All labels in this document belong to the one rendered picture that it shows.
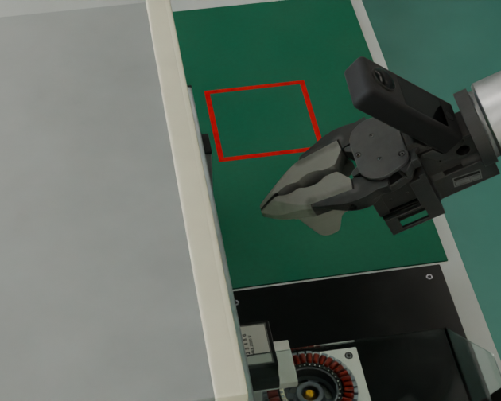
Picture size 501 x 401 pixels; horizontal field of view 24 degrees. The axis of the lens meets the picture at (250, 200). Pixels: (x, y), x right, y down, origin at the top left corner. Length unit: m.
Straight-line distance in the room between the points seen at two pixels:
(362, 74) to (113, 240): 0.26
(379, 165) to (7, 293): 0.36
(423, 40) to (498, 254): 0.76
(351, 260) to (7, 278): 0.82
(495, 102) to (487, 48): 2.14
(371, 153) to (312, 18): 0.96
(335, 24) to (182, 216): 1.13
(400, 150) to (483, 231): 1.66
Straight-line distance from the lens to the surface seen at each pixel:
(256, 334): 1.29
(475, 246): 2.64
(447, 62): 3.09
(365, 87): 0.96
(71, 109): 0.96
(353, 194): 1.01
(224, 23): 1.96
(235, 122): 1.77
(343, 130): 1.07
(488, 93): 1.02
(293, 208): 1.03
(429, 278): 1.55
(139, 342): 0.80
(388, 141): 1.03
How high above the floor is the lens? 1.96
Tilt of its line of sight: 47 degrees down
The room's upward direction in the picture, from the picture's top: straight up
